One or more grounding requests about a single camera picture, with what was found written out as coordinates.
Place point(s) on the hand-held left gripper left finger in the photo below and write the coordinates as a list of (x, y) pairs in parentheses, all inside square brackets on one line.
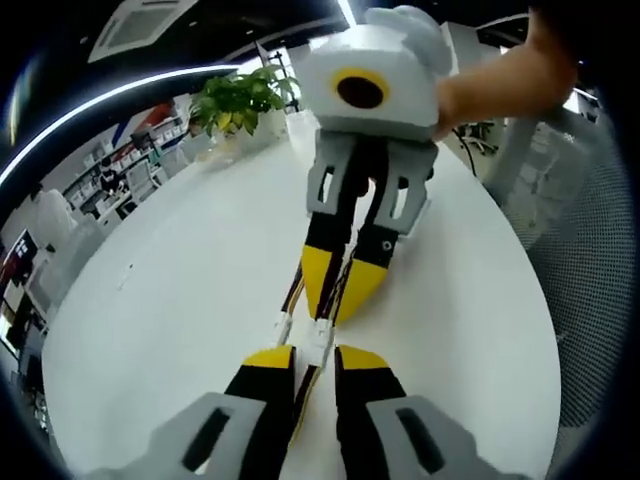
[(255, 390)]

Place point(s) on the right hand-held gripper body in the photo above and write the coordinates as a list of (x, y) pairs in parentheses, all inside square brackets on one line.
[(400, 65)]

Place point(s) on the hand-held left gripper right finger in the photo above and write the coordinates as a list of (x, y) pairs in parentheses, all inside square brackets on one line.
[(370, 385)]

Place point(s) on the person's right hand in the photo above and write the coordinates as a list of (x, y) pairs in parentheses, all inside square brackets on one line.
[(510, 85)]

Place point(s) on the white plant pot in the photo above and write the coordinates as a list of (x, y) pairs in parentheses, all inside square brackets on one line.
[(272, 125)]

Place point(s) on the green potted plant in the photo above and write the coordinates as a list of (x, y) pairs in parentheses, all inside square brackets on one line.
[(235, 95)]

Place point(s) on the clear plastic container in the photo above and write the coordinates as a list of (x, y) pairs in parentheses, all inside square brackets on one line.
[(207, 150)]

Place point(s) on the white office chair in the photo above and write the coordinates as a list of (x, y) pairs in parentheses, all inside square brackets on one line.
[(142, 180)]

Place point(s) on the grey mesh office chair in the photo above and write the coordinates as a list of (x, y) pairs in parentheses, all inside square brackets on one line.
[(590, 240)]

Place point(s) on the white shelving with storage boxes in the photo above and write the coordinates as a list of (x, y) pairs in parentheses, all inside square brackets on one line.
[(95, 157)]

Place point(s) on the ceiling air conditioner unit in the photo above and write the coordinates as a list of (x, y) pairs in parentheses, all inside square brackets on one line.
[(140, 25)]

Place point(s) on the long curved ceiling light strip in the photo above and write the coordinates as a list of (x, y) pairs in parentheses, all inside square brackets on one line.
[(115, 92)]

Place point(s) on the wall monitor with red screen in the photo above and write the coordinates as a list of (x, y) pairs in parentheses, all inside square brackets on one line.
[(20, 250)]

